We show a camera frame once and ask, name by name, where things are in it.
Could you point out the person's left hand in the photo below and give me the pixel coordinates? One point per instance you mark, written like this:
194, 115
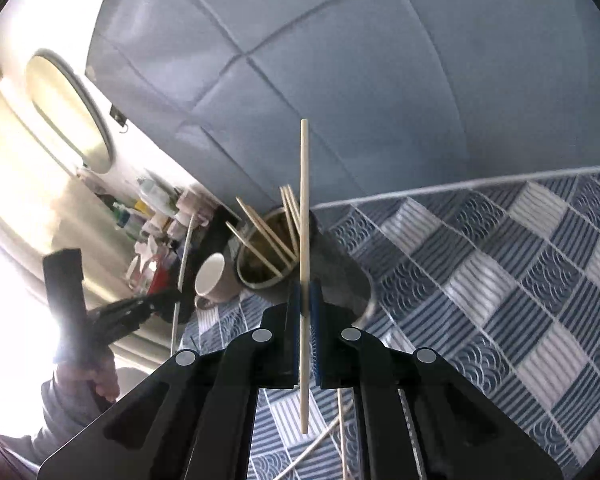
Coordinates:
101, 377

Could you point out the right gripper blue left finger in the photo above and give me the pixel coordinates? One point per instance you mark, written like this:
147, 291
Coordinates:
293, 319

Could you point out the oval wall mirror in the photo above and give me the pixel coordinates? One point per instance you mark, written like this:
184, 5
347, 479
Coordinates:
65, 105

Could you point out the grey blue padded headboard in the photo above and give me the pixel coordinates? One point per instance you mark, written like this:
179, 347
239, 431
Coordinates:
399, 94

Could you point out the blue white patterned tablecloth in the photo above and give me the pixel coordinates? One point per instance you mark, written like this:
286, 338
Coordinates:
504, 282

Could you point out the beige ceramic mug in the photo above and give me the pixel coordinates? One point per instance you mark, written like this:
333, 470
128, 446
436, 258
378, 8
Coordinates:
216, 282

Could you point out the clutter of bottles on shelf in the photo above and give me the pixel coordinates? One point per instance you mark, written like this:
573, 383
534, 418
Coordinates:
156, 223

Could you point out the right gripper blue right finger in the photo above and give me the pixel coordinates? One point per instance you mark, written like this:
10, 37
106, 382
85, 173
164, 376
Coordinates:
316, 304

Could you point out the black cylindrical utensil holder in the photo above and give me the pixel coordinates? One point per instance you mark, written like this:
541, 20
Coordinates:
266, 268

